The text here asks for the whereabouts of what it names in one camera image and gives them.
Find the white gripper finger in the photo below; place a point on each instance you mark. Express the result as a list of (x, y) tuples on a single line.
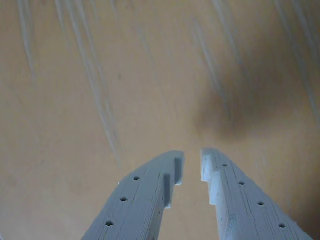
[(140, 205), (245, 212)]

